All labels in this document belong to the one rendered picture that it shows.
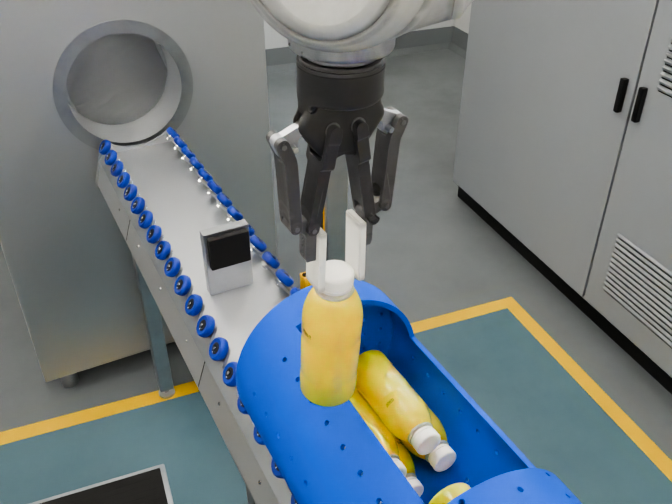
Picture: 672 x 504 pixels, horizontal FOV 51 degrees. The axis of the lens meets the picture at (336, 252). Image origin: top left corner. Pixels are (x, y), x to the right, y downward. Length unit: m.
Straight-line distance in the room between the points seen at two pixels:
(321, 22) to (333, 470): 0.62
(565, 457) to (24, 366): 1.99
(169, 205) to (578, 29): 1.65
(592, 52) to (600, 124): 0.26
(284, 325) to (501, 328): 2.00
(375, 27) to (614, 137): 2.37
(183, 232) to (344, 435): 1.00
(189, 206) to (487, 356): 1.41
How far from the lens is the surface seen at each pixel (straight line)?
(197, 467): 2.42
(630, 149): 2.65
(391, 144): 0.66
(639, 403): 2.78
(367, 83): 0.58
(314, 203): 0.64
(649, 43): 2.55
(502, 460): 1.03
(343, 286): 0.70
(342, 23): 0.35
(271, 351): 1.00
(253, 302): 1.51
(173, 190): 1.95
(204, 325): 1.40
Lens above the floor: 1.86
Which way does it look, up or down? 34 degrees down
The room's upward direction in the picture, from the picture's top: straight up
